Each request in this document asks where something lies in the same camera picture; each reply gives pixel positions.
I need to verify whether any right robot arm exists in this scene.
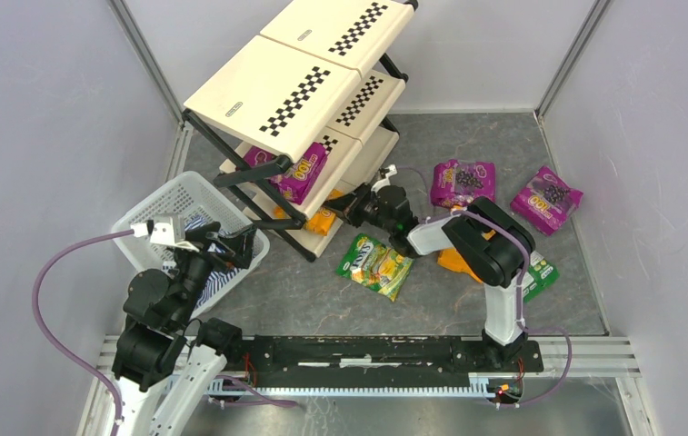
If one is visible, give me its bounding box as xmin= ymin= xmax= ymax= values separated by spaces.
xmin=324 ymin=183 xmax=535 ymax=369

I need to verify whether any orange candy bag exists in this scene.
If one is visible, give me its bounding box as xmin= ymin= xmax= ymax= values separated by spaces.
xmin=273 ymin=189 xmax=343 ymax=236
xmin=437 ymin=248 xmax=483 ymax=283

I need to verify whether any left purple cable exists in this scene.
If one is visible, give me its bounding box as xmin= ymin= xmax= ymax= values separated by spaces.
xmin=32 ymin=229 xmax=137 ymax=436

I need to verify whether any white plastic mesh basket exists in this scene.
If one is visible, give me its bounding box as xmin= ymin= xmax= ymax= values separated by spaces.
xmin=111 ymin=171 xmax=270 ymax=317

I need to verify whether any green yellow candy bag front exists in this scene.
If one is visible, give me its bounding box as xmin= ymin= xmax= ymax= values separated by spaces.
xmin=335 ymin=233 xmax=414 ymax=302

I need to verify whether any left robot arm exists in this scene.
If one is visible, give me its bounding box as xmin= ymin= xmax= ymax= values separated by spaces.
xmin=98 ymin=215 xmax=257 ymax=435

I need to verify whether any purple candy bag on shelf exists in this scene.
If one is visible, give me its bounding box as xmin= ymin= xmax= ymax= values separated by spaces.
xmin=269 ymin=142 xmax=329 ymax=204

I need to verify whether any cream checkered three-tier shelf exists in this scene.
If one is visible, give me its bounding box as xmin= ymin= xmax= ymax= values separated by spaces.
xmin=183 ymin=1 xmax=419 ymax=262

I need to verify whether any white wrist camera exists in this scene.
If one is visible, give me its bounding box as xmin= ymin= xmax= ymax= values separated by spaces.
xmin=372 ymin=164 xmax=398 ymax=193
xmin=130 ymin=214 xmax=185 ymax=247

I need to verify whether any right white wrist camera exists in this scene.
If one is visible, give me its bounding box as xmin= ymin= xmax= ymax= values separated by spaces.
xmin=372 ymin=164 xmax=398 ymax=193

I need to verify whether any green candy bag back side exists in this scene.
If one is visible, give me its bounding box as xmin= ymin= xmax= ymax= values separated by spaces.
xmin=522 ymin=251 xmax=560 ymax=302

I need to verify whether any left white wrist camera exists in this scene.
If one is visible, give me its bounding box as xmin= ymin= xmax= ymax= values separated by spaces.
xmin=130 ymin=214 xmax=185 ymax=247

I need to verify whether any purple candy bag middle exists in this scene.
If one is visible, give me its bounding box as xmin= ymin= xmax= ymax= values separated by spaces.
xmin=430 ymin=159 xmax=496 ymax=209

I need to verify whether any blue striped cloth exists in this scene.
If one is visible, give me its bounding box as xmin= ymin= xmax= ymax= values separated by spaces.
xmin=162 ymin=213 xmax=263 ymax=312

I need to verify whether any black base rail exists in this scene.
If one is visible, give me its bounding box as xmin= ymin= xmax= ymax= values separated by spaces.
xmin=224 ymin=335 xmax=544 ymax=390

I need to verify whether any purple candy bag right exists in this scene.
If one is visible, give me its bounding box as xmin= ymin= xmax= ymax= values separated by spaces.
xmin=510 ymin=165 xmax=583 ymax=235

